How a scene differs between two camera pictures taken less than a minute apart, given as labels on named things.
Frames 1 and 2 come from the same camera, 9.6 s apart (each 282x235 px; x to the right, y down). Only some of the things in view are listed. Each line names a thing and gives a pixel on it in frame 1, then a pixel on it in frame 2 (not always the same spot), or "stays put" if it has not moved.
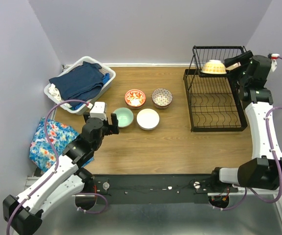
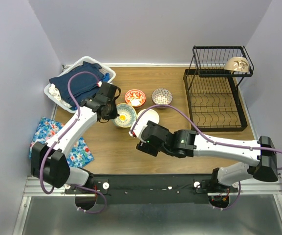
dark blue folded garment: [80, 82] stays put
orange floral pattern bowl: [135, 98] stays put
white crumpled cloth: [54, 91] stays put
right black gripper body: [241, 77] -> [144, 146]
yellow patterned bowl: [214, 66] -> [127, 115]
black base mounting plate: [157, 189] stays put
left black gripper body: [107, 128] -> [112, 112]
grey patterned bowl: [162, 98] stays put
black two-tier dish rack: [214, 99] stays put
